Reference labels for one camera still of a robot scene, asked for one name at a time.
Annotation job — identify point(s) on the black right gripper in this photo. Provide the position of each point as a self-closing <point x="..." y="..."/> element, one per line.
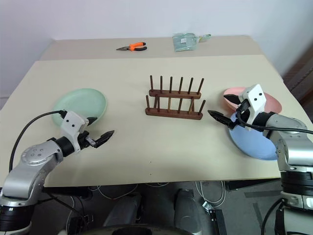
<point x="243" y="107"/>

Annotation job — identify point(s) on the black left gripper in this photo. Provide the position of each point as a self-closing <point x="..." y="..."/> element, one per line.
<point x="84" y="142"/>

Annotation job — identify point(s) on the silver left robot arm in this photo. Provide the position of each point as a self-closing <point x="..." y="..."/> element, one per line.
<point x="31" y="156"/>

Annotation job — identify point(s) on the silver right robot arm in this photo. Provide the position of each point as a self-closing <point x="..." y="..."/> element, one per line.
<point x="291" y="156"/>

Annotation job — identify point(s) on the wooden dish rack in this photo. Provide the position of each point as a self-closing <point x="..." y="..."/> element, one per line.
<point x="173" y="113"/>

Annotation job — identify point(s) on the green plate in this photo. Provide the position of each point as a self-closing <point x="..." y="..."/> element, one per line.
<point x="78" y="102"/>

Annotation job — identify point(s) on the blue plate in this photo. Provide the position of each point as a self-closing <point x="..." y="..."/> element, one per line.
<point x="252" y="140"/>

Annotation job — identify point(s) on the red plate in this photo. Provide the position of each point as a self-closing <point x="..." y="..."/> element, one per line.
<point x="272" y="104"/>

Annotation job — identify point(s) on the clear green plastic bag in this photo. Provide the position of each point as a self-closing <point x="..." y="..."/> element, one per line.
<point x="184" y="42"/>

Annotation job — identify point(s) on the grey rounded shape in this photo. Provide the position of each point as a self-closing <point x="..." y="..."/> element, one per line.
<point x="188" y="210"/>
<point x="124" y="210"/>

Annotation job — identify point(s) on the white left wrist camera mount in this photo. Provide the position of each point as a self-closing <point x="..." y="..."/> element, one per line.
<point x="72" y="122"/>

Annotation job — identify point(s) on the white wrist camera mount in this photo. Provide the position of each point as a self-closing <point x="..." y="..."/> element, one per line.
<point x="255" y="98"/>
<point x="72" y="122"/>

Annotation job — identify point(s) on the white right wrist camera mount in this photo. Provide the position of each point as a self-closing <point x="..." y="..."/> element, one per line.
<point x="255" y="98"/>

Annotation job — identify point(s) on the black metal bracket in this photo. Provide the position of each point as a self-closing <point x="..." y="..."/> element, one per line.
<point x="217" y="220"/>

